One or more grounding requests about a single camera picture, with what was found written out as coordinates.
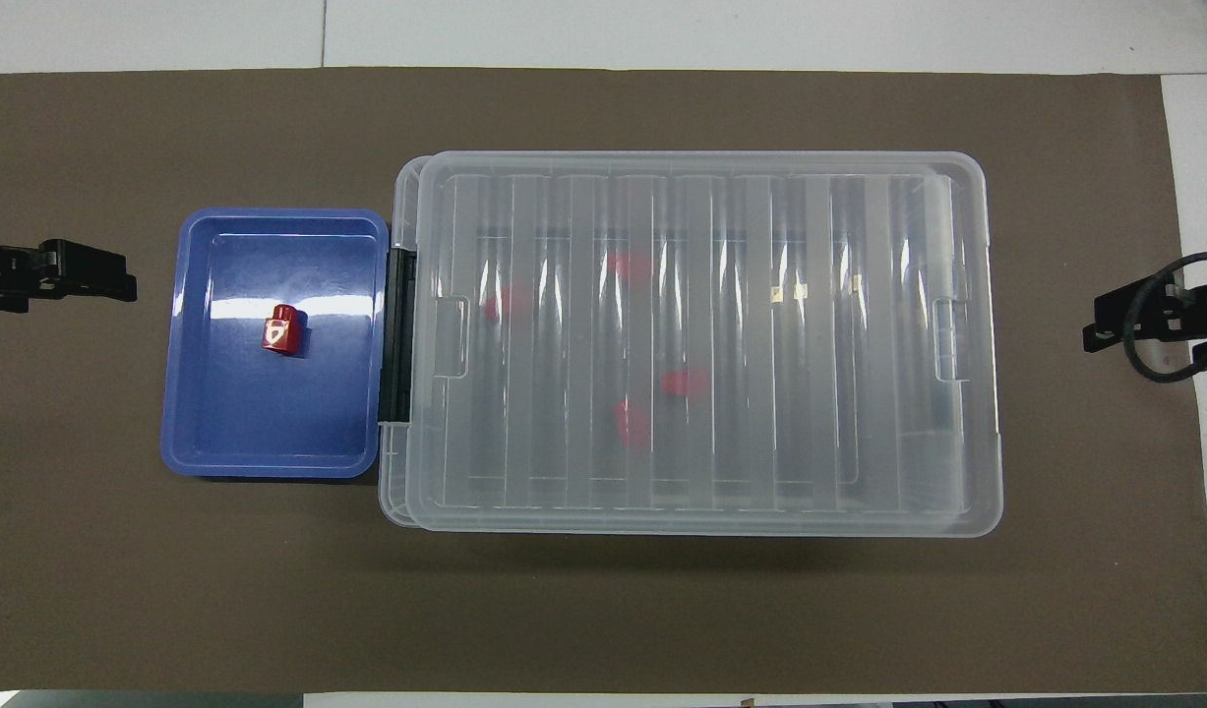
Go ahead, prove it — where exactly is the blue plastic tray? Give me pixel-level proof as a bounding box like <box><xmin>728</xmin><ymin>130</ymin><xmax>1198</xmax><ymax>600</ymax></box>
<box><xmin>159</xmin><ymin>207</ymin><xmax>391</xmax><ymax>480</ymax></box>

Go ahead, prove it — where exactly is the clear plastic storage box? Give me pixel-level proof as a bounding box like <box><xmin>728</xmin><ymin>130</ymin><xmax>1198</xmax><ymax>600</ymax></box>
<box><xmin>377</xmin><ymin>155</ymin><xmax>999</xmax><ymax>532</ymax></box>

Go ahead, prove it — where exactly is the clear plastic box lid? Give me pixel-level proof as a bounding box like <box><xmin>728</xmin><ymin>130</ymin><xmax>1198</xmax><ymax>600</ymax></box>
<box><xmin>404</xmin><ymin>149</ymin><xmax>1005</xmax><ymax>540</ymax></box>

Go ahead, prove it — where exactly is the black cable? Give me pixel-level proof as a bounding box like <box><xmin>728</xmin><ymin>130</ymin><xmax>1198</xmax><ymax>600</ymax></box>
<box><xmin>1121</xmin><ymin>250</ymin><xmax>1207</xmax><ymax>383</ymax></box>

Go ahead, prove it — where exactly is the red block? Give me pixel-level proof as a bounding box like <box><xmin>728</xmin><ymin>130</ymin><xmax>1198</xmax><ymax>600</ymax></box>
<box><xmin>260</xmin><ymin>305</ymin><xmax>308</xmax><ymax>358</ymax></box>

